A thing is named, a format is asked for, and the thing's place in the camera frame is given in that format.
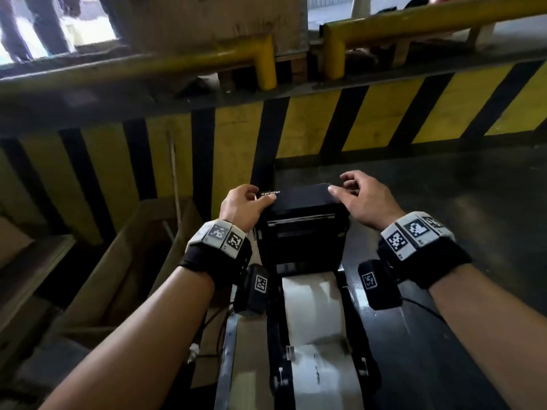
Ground person's right hand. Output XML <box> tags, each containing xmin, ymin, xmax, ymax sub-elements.
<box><xmin>328</xmin><ymin>170</ymin><xmax>407</xmax><ymax>231</ymax></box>

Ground person's left hand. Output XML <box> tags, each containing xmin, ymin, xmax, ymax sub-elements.
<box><xmin>220</xmin><ymin>184</ymin><xmax>277</xmax><ymax>233</ymax></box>

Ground black label printer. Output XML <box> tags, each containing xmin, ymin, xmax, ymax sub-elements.
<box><xmin>255</xmin><ymin>182</ymin><xmax>351</xmax><ymax>276</ymax></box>

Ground person's left forearm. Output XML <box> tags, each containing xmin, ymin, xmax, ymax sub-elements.
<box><xmin>38</xmin><ymin>266</ymin><xmax>215</xmax><ymax>410</ymax></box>

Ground person's right forearm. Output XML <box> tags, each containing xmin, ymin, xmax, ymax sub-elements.
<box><xmin>427</xmin><ymin>262</ymin><xmax>547</xmax><ymax>410</ymax></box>

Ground black wristband with marker tiles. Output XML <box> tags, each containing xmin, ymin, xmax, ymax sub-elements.
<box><xmin>376</xmin><ymin>211</ymin><xmax>473</xmax><ymax>291</ymax></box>
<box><xmin>179</xmin><ymin>219</ymin><xmax>254</xmax><ymax>292</ymax></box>

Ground yellow black striped barrier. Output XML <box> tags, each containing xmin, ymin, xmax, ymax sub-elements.
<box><xmin>0</xmin><ymin>60</ymin><xmax>547</xmax><ymax>246</ymax></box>

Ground thin wooden stick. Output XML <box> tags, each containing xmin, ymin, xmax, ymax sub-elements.
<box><xmin>168</xmin><ymin>131</ymin><xmax>183</xmax><ymax>229</ymax></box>

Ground white label paper strip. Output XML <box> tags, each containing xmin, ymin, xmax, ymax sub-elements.
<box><xmin>280</xmin><ymin>271</ymin><xmax>365</xmax><ymax>410</ymax></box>

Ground black label paper holder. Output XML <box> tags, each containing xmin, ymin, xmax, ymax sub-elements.
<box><xmin>266</xmin><ymin>262</ymin><xmax>382</xmax><ymax>410</ymax></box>

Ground open brown cardboard box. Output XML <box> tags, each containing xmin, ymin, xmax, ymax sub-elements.
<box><xmin>63</xmin><ymin>198</ymin><xmax>205</xmax><ymax>339</ymax></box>

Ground large brown cardboard box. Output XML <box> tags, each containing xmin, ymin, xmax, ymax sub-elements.
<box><xmin>122</xmin><ymin>0</ymin><xmax>310</xmax><ymax>54</ymax></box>

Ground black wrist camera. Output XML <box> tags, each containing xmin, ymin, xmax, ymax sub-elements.
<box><xmin>233</xmin><ymin>264</ymin><xmax>271</xmax><ymax>317</ymax></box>
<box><xmin>358</xmin><ymin>259</ymin><xmax>403</xmax><ymax>311</ymax></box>

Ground black cable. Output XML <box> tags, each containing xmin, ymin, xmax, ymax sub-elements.
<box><xmin>401</xmin><ymin>296</ymin><xmax>446</xmax><ymax>321</ymax></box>

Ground yellow steel guard rail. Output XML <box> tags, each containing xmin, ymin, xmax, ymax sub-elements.
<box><xmin>0</xmin><ymin>34</ymin><xmax>278</xmax><ymax>101</ymax></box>
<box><xmin>323</xmin><ymin>0</ymin><xmax>547</xmax><ymax>80</ymax></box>

